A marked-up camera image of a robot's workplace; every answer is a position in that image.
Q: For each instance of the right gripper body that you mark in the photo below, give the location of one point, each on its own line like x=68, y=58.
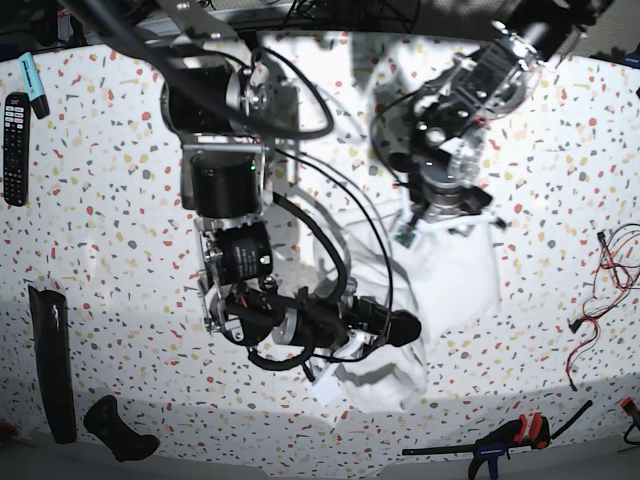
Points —
x=334, y=331

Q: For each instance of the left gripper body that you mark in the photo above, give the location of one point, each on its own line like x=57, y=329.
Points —
x=441, y=206

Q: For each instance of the white T-shirt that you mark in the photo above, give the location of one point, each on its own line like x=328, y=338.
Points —
x=447, y=279

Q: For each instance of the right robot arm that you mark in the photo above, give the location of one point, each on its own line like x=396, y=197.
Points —
x=220, y=108

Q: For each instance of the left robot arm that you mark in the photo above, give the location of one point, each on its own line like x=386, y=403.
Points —
x=448, y=115

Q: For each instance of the black orange bar clamp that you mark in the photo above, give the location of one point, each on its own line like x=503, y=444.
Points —
x=489, y=449

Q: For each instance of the orange black clamp at edge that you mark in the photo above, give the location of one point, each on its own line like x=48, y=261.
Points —
x=632, y=411

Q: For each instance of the long black pouch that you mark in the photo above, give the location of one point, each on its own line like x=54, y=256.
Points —
x=49, y=316

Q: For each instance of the blue highlighter marker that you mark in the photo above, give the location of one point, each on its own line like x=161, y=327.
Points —
x=33, y=85

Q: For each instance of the black TV remote control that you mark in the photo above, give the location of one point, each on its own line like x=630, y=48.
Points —
x=16, y=130

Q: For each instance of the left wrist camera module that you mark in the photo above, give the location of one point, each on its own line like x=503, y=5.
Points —
x=406, y=236

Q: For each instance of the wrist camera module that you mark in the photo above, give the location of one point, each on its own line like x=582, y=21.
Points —
x=406, y=236
x=326, y=389

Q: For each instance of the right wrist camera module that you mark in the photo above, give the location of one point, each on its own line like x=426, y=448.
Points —
x=326, y=389

